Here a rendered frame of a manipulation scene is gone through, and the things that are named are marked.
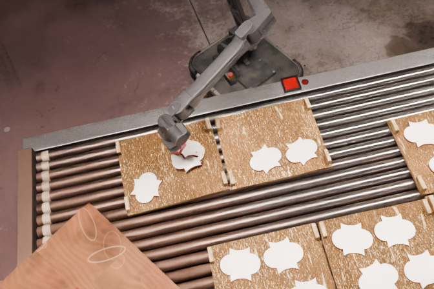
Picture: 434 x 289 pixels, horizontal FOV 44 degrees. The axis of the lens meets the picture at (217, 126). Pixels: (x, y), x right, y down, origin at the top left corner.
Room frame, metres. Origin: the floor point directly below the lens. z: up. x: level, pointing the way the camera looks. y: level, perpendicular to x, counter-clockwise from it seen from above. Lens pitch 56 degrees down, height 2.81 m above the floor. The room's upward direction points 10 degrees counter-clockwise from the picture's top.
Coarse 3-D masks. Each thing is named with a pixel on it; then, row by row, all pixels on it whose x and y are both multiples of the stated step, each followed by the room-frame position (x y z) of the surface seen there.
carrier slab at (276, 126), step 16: (256, 112) 1.29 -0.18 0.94; (272, 112) 1.27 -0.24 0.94; (288, 112) 1.26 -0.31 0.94; (304, 112) 1.24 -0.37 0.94; (224, 128) 1.23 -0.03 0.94; (240, 128) 1.22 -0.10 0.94; (256, 128) 1.21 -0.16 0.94; (272, 128) 1.19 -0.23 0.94; (288, 128) 1.18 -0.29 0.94; (304, 128) 1.16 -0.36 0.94; (224, 144) 1.16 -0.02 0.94; (240, 144) 1.14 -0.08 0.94; (256, 144) 1.13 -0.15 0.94; (272, 144) 1.12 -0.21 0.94; (320, 144) 1.08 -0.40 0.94; (224, 160) 1.08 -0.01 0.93; (240, 160) 1.07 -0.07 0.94; (320, 160) 1.01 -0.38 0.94; (240, 176) 1.00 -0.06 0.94; (256, 176) 0.98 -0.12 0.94; (272, 176) 0.97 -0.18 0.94; (288, 176) 0.96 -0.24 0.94
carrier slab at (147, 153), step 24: (144, 144) 1.23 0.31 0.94; (216, 144) 1.16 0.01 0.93; (120, 168) 1.13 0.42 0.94; (144, 168) 1.11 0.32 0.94; (168, 168) 1.09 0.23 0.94; (192, 168) 1.07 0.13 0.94; (216, 168) 1.05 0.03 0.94; (168, 192) 0.98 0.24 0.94; (192, 192) 0.96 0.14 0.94; (216, 192) 0.95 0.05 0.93
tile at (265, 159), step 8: (256, 152) 1.09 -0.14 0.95; (264, 152) 1.08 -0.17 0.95; (272, 152) 1.07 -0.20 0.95; (280, 152) 1.07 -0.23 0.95; (256, 160) 1.05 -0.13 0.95; (264, 160) 1.04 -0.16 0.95; (272, 160) 1.04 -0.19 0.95; (256, 168) 1.01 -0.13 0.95; (264, 168) 1.01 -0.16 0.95; (272, 168) 1.00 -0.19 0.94
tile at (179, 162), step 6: (198, 150) 1.13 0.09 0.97; (174, 156) 1.12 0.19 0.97; (180, 156) 1.12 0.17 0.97; (198, 156) 1.10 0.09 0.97; (174, 162) 1.10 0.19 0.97; (180, 162) 1.09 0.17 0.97; (186, 162) 1.09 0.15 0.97; (192, 162) 1.08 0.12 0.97; (198, 162) 1.08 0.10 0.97; (180, 168) 1.06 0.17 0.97; (186, 168) 1.06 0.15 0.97
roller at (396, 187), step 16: (352, 192) 0.85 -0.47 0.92; (368, 192) 0.84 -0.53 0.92; (384, 192) 0.83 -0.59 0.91; (288, 208) 0.83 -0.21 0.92; (304, 208) 0.82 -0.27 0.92; (320, 208) 0.81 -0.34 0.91; (208, 224) 0.83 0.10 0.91; (224, 224) 0.81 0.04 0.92; (240, 224) 0.80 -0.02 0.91; (256, 224) 0.80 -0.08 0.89; (144, 240) 0.81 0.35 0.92; (160, 240) 0.80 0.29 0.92; (176, 240) 0.79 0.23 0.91
